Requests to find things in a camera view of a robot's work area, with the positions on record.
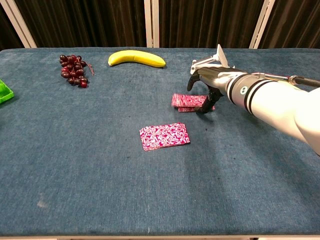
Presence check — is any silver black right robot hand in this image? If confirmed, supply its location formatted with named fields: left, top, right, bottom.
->
left=187, top=65, right=245, bottom=115

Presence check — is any white folding phone stand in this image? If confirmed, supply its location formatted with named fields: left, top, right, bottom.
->
left=190, top=44, right=236, bottom=75

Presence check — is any yellow banana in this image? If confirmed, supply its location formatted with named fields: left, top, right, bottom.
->
left=107, top=49, right=167, bottom=68

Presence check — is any dark brown curtain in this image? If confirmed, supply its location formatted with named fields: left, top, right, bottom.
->
left=0, top=0, right=320, bottom=51

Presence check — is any dark red grape bunch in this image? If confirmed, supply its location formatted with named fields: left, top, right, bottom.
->
left=59, top=54, right=95, bottom=89

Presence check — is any blue table cloth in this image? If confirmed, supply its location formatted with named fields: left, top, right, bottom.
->
left=0, top=47, right=320, bottom=237

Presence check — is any green plastic tray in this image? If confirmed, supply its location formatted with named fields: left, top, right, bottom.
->
left=0, top=79, right=15, bottom=104

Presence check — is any white frame post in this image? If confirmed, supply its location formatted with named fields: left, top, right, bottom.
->
left=248, top=0, right=276, bottom=50
left=143, top=0, right=160, bottom=49
left=0, top=0, right=38, bottom=49

